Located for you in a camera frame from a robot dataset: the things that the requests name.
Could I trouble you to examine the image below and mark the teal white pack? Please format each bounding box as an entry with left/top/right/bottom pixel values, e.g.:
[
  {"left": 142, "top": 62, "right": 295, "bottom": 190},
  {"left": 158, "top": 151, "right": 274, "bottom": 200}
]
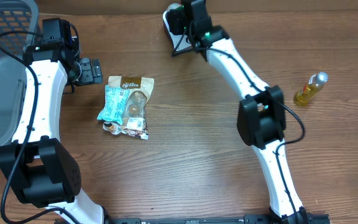
[{"left": 97, "top": 85, "right": 130, "bottom": 124}]

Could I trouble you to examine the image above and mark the brown mushroom packet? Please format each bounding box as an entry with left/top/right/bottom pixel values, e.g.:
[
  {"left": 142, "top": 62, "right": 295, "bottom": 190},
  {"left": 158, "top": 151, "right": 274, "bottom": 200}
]
[{"left": 102, "top": 76, "right": 155, "bottom": 140}]

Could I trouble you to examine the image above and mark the yellow oil bottle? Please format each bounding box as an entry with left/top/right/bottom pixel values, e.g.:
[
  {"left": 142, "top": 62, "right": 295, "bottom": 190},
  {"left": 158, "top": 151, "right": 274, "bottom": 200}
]
[{"left": 293, "top": 72, "right": 329, "bottom": 106}]

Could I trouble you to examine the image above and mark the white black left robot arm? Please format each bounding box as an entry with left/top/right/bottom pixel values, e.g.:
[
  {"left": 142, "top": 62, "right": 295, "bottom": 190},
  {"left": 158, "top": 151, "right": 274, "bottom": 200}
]
[{"left": 0, "top": 18, "right": 111, "bottom": 223}]

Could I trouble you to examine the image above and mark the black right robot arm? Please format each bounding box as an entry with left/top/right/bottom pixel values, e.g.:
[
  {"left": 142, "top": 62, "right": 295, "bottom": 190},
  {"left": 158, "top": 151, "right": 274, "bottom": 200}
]
[{"left": 163, "top": 1, "right": 308, "bottom": 223}]

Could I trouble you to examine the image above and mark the white barcode scanner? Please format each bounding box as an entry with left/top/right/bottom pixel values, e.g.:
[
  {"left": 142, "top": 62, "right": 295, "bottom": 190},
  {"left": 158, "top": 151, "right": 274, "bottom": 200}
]
[{"left": 162, "top": 3, "right": 191, "bottom": 51}]

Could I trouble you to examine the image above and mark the dark grey plastic basket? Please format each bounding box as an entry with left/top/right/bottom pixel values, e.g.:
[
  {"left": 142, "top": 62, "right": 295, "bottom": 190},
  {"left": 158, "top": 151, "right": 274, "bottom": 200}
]
[{"left": 0, "top": 0, "right": 39, "bottom": 146}]

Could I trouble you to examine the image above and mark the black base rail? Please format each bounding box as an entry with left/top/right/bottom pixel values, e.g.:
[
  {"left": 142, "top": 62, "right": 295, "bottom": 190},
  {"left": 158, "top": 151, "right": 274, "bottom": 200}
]
[{"left": 104, "top": 213, "right": 332, "bottom": 224}]

